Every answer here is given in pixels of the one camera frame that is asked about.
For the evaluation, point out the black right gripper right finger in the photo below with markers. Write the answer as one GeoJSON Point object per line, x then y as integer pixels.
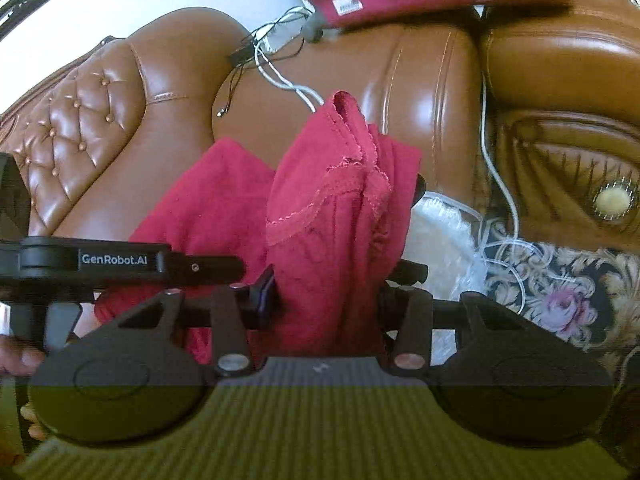
{"type": "Point", "coordinates": [407, 320]}

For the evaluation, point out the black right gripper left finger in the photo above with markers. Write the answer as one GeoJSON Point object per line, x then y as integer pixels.
{"type": "Point", "coordinates": [236, 311]}

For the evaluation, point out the red garment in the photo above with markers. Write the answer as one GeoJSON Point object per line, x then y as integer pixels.
{"type": "Point", "coordinates": [330, 222]}

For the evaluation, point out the person's left hand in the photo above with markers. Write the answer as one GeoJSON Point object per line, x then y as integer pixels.
{"type": "Point", "coordinates": [19, 361]}

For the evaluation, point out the white quilted seat cover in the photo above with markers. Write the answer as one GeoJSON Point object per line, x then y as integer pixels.
{"type": "Point", "coordinates": [442, 235]}

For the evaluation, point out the floral patterned carpet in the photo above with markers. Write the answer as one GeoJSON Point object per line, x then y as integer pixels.
{"type": "Point", "coordinates": [589, 299]}

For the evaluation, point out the brown leather sofa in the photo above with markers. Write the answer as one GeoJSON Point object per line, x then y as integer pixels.
{"type": "Point", "coordinates": [555, 92]}

